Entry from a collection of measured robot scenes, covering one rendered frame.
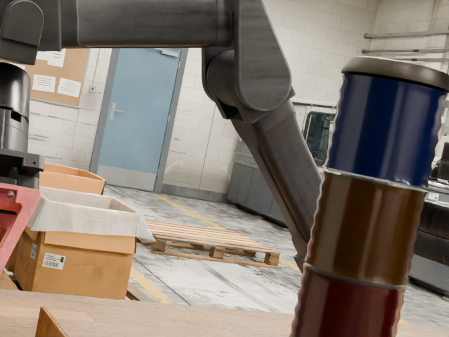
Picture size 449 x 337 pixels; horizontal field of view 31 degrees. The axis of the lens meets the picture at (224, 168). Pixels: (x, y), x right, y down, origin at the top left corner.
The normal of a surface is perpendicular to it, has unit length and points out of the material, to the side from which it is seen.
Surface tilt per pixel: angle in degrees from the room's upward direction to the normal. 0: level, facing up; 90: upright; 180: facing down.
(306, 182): 88
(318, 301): 76
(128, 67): 90
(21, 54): 90
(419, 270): 90
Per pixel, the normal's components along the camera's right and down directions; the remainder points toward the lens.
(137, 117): 0.37, 0.12
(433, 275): -0.90, -0.16
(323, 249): -0.71, -0.36
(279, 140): 0.47, 0.31
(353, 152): -0.54, -0.32
